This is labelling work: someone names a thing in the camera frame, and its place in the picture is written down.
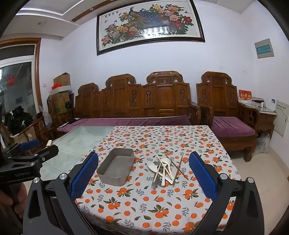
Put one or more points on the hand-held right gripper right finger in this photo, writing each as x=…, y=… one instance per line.
x=202, y=176

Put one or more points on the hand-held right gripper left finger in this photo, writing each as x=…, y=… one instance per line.
x=83, y=175

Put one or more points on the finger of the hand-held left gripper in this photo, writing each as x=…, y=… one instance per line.
x=29, y=145
x=48, y=151

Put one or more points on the brown wooden chopstick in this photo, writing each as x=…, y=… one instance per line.
x=180, y=161
x=177, y=167

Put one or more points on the beige chopstick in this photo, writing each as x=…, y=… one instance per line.
x=164, y=167
x=167, y=174

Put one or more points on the rectangular metal tray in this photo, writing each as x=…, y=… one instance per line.
x=117, y=162

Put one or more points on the large white ladle spoon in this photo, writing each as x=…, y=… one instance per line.
x=151, y=166

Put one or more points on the person's left hand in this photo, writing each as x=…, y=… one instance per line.
x=6, y=200

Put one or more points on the wooden chair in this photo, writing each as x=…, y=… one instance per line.
x=38, y=128

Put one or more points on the pile of black clothes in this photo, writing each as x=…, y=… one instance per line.
x=19, y=119

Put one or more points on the crumpled clear plastic bag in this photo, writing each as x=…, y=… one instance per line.
x=47, y=119

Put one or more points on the large metal spoon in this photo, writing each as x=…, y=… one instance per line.
x=155, y=181

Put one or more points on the large brown cardboard box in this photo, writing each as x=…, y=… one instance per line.
x=59, y=102

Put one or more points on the small black fan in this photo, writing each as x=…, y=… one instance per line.
x=67, y=105

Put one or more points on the orange fruit print tablecloth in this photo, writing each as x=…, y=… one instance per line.
x=158, y=203

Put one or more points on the purple armchair cushion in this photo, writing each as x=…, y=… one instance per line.
x=230, y=127

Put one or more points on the flat white box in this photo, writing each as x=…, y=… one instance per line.
x=59, y=90

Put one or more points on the red plastic item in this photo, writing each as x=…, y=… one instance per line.
x=56, y=86

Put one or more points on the red lantern decoration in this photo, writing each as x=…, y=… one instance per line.
x=10, y=80

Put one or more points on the small brown cardboard box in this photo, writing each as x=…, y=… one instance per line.
x=62, y=79

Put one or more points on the long purple sofa cushion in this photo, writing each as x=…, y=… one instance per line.
x=135, y=122

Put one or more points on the carved wooden armchair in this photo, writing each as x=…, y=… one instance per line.
x=216, y=95

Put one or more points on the wooden side table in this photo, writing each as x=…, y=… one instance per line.
x=266, y=119

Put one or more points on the red gift box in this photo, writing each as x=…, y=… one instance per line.
x=245, y=96

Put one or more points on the carved wooden sofa bench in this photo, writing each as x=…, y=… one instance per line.
x=135, y=99

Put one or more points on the white router box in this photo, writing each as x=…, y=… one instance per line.
x=270, y=105

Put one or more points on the framed peacock flower painting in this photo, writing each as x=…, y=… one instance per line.
x=146, y=22

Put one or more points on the wooden door frame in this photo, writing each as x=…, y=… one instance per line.
x=38, y=74

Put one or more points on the beige wall cabinet door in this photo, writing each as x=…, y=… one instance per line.
x=281, y=118

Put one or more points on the grey wall electrical panel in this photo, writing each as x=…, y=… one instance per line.
x=264, y=48

